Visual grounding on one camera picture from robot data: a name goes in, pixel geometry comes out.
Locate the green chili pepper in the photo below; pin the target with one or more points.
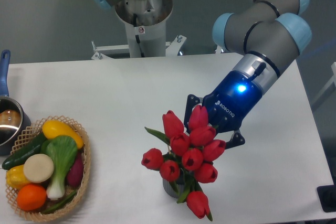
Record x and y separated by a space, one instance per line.
60 204

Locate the white metal base frame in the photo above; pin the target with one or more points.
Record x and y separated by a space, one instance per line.
141 46

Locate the yellow squash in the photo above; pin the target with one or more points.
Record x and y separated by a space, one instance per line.
53 128

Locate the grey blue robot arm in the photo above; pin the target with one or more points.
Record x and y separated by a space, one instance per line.
269 36

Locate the dark grey ribbed vase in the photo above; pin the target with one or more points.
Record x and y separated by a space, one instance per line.
169 190

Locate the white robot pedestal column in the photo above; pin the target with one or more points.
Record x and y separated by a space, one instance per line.
145 25

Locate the yellow bell pepper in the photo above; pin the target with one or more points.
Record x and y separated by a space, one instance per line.
16 178

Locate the blue handled saucepan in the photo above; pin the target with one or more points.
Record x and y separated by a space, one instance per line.
13 118

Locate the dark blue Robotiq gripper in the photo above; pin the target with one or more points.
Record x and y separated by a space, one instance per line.
227 106

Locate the purple sweet potato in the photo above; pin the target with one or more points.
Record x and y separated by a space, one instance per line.
75 174

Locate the woven wicker basket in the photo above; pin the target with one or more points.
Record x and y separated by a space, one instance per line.
25 137

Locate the black device at edge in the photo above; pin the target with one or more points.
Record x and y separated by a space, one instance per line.
327 197

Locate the dark green cucumber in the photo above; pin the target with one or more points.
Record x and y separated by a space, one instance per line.
21 156

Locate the round beige biscuit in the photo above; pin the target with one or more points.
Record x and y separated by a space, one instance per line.
38 168

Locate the red tulip bouquet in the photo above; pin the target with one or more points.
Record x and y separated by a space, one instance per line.
190 154

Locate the green bok choy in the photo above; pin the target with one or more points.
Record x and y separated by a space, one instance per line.
62 150

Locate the orange fruit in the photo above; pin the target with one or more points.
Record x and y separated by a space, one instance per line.
31 197

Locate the white frame at right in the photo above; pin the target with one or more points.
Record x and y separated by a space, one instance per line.
325 92

